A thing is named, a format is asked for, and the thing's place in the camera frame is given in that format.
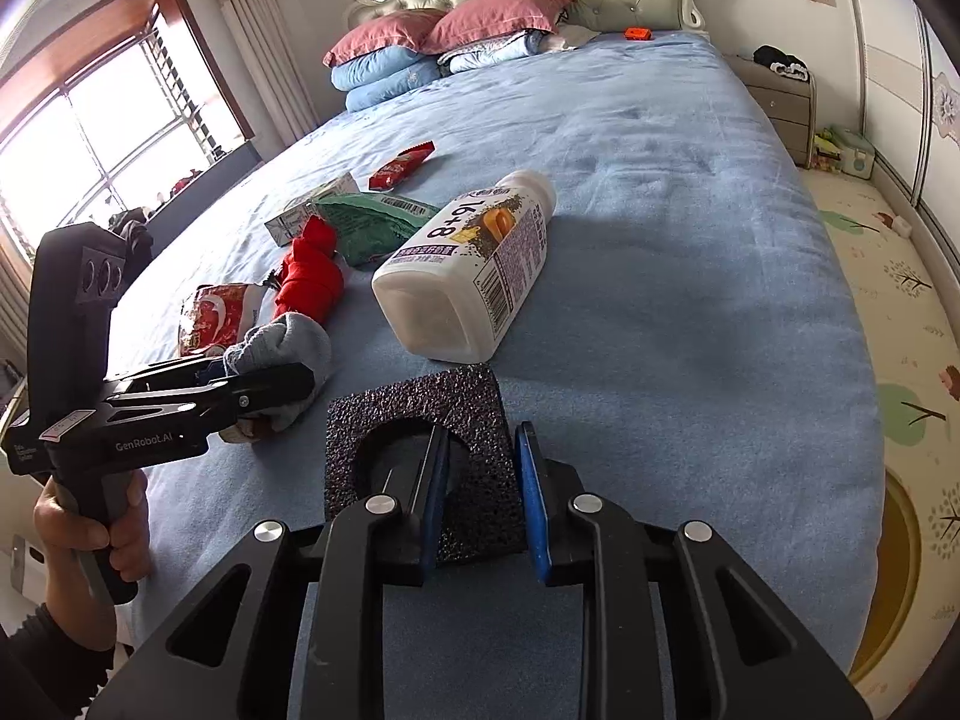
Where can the window with brown frame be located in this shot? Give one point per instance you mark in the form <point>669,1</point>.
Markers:
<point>112,105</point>

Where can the red candy wrapper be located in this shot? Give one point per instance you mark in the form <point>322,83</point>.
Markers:
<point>397,167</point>

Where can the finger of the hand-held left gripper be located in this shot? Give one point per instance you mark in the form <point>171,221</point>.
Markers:
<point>180,369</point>
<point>255,394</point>

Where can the person's left hand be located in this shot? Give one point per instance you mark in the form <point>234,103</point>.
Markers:
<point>64,521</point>

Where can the pale green storage box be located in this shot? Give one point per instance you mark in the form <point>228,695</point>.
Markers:
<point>855,157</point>

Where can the red cloth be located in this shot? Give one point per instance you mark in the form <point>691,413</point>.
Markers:
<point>307,277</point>

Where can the person's left forearm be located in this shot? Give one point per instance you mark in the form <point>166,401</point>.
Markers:
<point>45,660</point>

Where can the grey sock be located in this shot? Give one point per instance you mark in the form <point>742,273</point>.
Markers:
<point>296,341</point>

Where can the grey nightstand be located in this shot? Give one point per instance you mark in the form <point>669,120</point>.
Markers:
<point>780,112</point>

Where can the white plastic bottle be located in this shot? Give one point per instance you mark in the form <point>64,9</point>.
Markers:
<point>450,292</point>

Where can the pink pillow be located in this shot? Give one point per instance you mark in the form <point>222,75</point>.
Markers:
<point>382,34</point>
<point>495,15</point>

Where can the printed play mat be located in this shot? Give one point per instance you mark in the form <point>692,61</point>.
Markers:
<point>900,315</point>

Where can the blue bed sheet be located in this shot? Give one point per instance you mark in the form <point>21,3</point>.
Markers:
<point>675,240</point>

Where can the blue pillow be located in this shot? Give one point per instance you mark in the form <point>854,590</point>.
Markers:
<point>382,67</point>
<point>390,94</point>

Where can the red and white snack bag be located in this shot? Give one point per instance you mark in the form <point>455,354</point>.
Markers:
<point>214,315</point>

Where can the black foam square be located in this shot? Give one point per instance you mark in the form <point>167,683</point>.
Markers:
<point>480,405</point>

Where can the black cloth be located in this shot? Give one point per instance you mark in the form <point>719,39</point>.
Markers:
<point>776,60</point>

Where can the beige curtain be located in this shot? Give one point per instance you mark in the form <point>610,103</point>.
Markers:
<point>262,52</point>

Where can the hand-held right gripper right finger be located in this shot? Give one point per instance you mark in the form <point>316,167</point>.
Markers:
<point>531,499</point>

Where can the white milk carton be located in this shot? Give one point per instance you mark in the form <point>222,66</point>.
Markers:
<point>289,219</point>

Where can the green plastic packet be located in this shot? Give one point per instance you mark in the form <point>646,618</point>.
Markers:
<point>360,225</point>

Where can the white flowered wardrobe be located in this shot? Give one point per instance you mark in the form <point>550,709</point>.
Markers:
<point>900,75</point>

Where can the folded blue quilt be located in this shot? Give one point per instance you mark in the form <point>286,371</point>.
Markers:
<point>495,52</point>

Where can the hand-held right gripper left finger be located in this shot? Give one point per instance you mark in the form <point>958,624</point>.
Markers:
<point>433,499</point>

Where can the dark window bench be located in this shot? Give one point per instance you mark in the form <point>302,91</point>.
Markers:
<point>217,180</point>

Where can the small orange object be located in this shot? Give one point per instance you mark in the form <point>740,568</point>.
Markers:
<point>637,33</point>

